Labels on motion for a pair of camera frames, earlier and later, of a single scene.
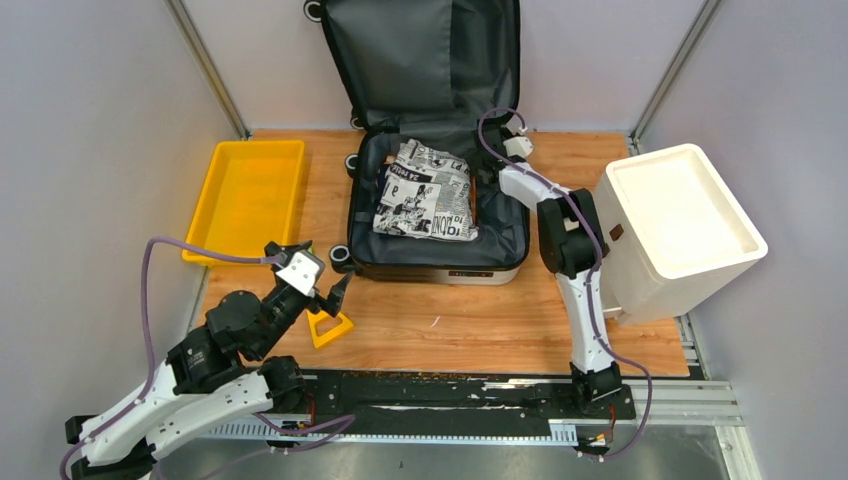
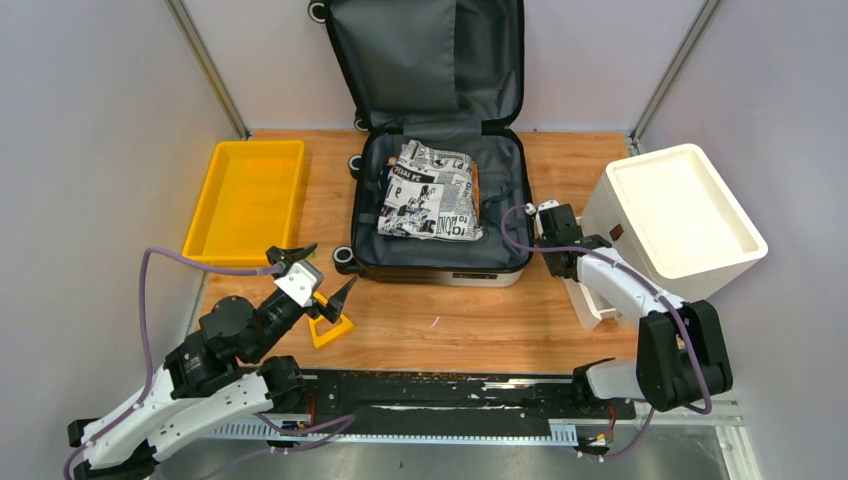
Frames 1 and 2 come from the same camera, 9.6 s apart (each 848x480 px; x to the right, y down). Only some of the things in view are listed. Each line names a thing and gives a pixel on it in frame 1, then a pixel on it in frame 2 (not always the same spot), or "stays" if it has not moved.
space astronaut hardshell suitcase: [425, 71] stays
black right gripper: [479, 172] → [553, 272]
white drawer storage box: [678, 235] stays
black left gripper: [333, 304] stays
